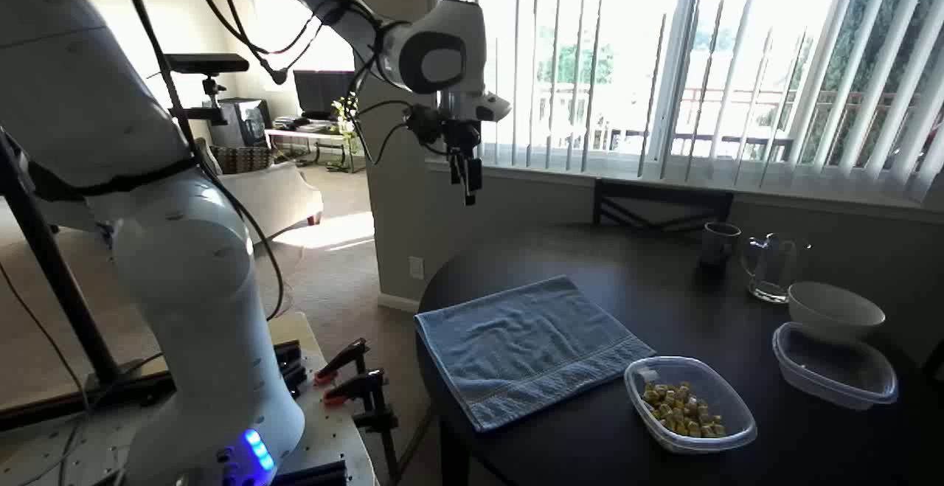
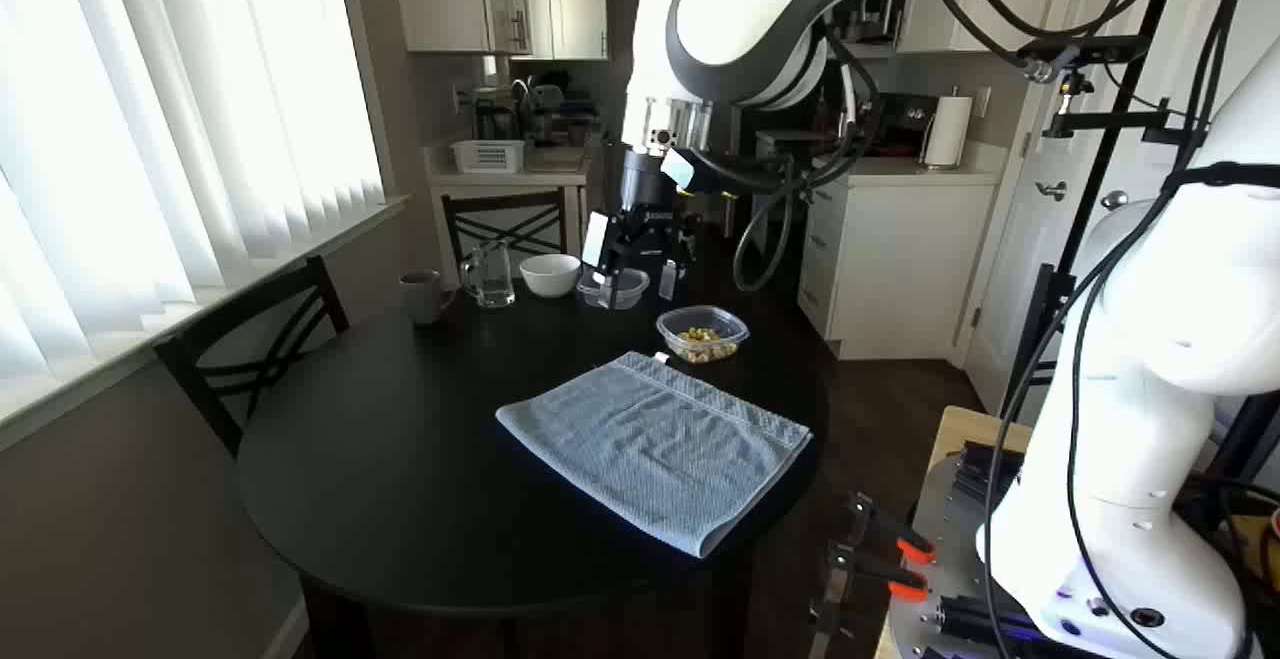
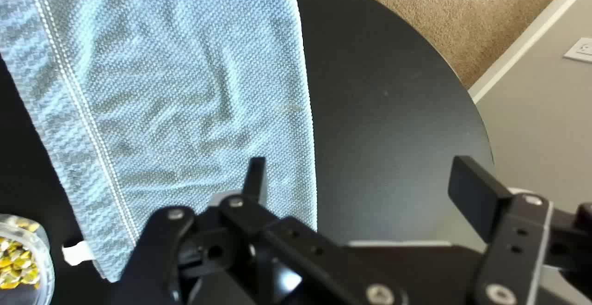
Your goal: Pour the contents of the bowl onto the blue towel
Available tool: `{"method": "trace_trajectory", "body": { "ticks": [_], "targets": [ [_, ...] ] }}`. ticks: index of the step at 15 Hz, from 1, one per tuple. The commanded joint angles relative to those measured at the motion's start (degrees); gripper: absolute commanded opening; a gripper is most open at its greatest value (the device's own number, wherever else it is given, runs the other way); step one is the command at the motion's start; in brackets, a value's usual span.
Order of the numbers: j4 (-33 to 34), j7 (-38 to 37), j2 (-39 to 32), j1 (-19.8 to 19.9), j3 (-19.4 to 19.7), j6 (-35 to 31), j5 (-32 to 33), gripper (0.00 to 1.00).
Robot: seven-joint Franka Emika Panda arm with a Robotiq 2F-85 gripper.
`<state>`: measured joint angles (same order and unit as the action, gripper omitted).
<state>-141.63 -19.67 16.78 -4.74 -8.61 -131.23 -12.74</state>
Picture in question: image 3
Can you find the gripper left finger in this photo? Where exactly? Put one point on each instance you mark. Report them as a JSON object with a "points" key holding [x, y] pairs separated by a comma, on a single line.
{"points": [[240, 231]]}

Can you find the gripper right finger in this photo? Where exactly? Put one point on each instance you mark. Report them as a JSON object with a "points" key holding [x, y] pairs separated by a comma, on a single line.
{"points": [[513, 235]]}

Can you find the light blue woven towel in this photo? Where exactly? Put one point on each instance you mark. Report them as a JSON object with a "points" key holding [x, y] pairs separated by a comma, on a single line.
{"points": [[175, 92]]}

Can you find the clear bowl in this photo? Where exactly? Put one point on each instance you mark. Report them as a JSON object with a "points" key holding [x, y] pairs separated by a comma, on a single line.
{"points": [[39, 258]]}

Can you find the heap of yellow pieces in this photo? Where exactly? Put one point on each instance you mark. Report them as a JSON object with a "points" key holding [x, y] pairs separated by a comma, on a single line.
{"points": [[16, 263]]}

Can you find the white wall socket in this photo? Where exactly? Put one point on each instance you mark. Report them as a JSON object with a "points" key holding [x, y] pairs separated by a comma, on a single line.
{"points": [[580, 49]]}

